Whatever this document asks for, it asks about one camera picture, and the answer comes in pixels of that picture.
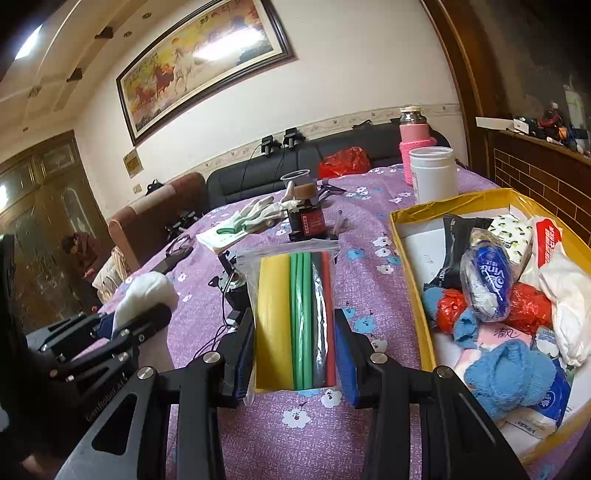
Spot white glove green cuff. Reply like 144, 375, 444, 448
217, 196, 279, 236

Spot bag of coloured tubes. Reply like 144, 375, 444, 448
238, 244, 345, 398

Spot white fluffy sock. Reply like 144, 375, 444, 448
112, 271, 179, 325

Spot black cylindrical motor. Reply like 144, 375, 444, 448
217, 251, 253, 315

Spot yellow wall plaque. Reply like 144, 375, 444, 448
122, 148, 142, 179

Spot black eyeglasses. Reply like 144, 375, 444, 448
165, 235, 193, 257

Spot lemon print tissue pack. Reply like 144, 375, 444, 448
487, 215, 534, 274

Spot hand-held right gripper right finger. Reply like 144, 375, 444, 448
333, 308, 529, 480

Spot black leather sofa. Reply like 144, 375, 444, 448
205, 124, 451, 209

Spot white garment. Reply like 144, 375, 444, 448
539, 249, 591, 368

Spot purple floral tablecloth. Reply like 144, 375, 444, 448
99, 164, 555, 480

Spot pink tissue pack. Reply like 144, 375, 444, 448
455, 323, 537, 371

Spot dark brown medicine bottle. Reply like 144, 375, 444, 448
288, 183, 327, 241

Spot white plastic jar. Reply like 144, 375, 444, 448
409, 147, 460, 205

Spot dark wooden wardrobe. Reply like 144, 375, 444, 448
0, 130, 116, 333

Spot blue knit cloth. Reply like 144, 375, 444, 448
422, 286, 481, 350
464, 344, 557, 414

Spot black smartphone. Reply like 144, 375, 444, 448
150, 247, 195, 273

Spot blue white tissue roll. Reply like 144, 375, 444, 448
460, 229, 515, 323

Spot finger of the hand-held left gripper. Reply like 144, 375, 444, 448
55, 302, 173, 385
25, 314, 115, 357

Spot white packet red label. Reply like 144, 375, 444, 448
525, 216, 567, 288

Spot pile of black gadgets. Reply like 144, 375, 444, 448
165, 210, 203, 233

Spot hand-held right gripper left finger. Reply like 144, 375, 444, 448
55, 307, 257, 480

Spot red plastic bag on sofa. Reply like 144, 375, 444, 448
318, 147, 373, 181

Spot framed horse painting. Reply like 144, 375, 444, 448
115, 0, 297, 147

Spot black cable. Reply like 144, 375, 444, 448
198, 277, 242, 366

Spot glass bottle pink knit sleeve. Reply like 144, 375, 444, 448
398, 107, 437, 186

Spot brown armchair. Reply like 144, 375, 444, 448
108, 173, 208, 274

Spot plain white glove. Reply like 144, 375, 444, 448
272, 180, 302, 223

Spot yellow cardboard box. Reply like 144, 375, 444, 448
389, 187, 591, 465

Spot row of small shelf clutter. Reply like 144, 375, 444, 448
475, 85, 591, 156

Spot clear plastic cup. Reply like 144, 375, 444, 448
280, 169, 310, 190

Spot black snack packet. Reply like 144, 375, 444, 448
422, 215, 495, 292

